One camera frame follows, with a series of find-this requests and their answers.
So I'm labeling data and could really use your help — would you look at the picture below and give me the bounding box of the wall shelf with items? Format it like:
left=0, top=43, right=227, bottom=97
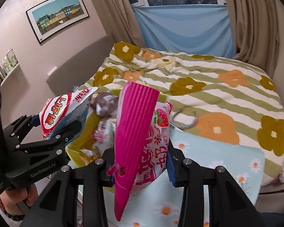
left=0, top=48, right=19, bottom=85

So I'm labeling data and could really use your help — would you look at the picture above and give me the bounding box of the beige right curtain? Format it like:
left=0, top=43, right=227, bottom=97
left=226, top=0, right=279, bottom=77

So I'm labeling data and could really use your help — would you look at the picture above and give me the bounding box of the light blue window cloth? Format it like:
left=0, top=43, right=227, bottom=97
left=133, top=4, right=235, bottom=58

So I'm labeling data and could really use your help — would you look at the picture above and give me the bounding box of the floral striped bed blanket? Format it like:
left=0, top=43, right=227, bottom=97
left=80, top=42, right=284, bottom=186

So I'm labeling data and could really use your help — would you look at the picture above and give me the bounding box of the grey braided cable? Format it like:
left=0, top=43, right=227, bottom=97
left=170, top=108, right=200, bottom=131

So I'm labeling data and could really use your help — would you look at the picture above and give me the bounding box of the dark purple snack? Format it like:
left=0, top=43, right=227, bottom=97
left=90, top=92, right=119, bottom=118

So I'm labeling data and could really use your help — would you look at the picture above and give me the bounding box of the white purple snack packet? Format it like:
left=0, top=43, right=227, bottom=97
left=93, top=118, right=115, bottom=156

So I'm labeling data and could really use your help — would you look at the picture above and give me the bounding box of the grey upholstered headboard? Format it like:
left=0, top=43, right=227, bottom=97
left=47, top=34, right=115, bottom=96

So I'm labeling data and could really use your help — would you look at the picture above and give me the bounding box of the daisy print blue tablecloth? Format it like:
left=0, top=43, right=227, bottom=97
left=68, top=128, right=266, bottom=227

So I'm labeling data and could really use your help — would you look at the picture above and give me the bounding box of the beige left curtain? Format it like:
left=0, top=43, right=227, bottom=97
left=92, top=0, right=146, bottom=47

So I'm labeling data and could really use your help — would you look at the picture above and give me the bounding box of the pink strawberry snack bag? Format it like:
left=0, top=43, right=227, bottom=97
left=108, top=82, right=173, bottom=221

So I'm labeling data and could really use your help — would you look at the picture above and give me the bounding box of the beige curtain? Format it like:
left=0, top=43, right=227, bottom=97
left=226, top=0, right=279, bottom=77
left=92, top=0, right=146, bottom=47

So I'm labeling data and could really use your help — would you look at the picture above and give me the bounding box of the red white Oishi bag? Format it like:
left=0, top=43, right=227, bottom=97
left=39, top=87, right=98, bottom=140

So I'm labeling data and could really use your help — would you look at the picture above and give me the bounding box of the green cardboard storage box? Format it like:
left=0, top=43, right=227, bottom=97
left=66, top=94, right=167, bottom=167

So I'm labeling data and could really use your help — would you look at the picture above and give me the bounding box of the person's left hand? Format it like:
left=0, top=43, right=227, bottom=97
left=0, top=184, right=38, bottom=208

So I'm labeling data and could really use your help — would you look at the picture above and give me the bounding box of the framed colourful houses picture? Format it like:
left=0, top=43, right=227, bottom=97
left=25, top=0, right=89, bottom=44

